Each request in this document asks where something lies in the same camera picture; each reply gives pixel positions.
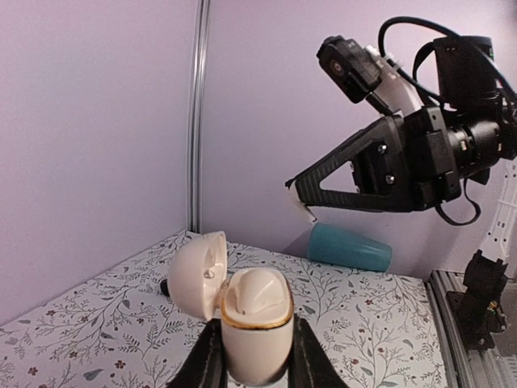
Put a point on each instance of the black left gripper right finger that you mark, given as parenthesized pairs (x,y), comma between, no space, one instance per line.
(308,364)

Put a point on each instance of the teal cup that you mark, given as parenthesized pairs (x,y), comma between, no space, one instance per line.
(332,245)

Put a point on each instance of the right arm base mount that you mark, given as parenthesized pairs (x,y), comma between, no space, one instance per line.
(478,311)

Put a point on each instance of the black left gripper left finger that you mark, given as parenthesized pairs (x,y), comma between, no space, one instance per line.
(205,364)

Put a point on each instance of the cream earbud with stem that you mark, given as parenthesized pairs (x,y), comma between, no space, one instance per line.
(301,208)

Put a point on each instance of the aluminium front rail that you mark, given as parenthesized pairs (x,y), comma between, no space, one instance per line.
(473,357)

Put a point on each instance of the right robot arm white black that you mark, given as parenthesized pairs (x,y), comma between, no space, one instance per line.
(479,116)

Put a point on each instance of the cream earbud charging case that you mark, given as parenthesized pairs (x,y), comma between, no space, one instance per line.
(256,346)

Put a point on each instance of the right aluminium frame post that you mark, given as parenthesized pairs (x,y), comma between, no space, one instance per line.
(195,116)

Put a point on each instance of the black closed earbud case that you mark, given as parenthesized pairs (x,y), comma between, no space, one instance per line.
(164,288)

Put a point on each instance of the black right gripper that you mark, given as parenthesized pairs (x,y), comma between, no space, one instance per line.
(400,165)

